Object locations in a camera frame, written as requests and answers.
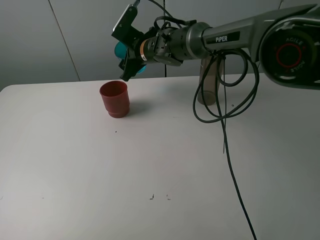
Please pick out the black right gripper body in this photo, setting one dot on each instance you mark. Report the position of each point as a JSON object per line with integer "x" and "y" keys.
{"x": 139, "y": 52}

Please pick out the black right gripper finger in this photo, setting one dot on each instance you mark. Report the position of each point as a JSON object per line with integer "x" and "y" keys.
{"x": 130, "y": 67}

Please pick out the teal transparent plastic cup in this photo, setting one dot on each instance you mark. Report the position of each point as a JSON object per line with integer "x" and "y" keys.
{"x": 124, "y": 55}

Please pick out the brown transparent plastic bottle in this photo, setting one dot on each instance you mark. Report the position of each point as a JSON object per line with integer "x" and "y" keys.
{"x": 210, "y": 84}

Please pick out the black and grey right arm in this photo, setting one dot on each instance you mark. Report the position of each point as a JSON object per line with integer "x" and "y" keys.
{"x": 286, "y": 42}

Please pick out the red plastic cup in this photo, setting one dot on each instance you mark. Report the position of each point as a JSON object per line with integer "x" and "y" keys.
{"x": 115, "y": 98}

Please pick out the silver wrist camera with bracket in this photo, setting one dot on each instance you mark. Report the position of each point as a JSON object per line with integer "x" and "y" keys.
{"x": 123, "y": 30}

